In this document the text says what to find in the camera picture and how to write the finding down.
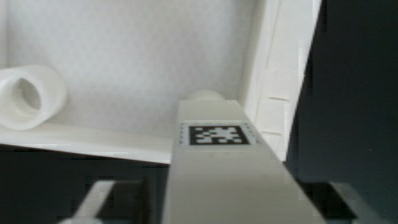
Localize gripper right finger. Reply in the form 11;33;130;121
331;182;375;224

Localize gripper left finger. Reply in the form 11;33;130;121
57;181;120;224

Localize white desk leg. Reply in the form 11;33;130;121
162;90;326;224

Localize white desk top tray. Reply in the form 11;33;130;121
0;0;322;163

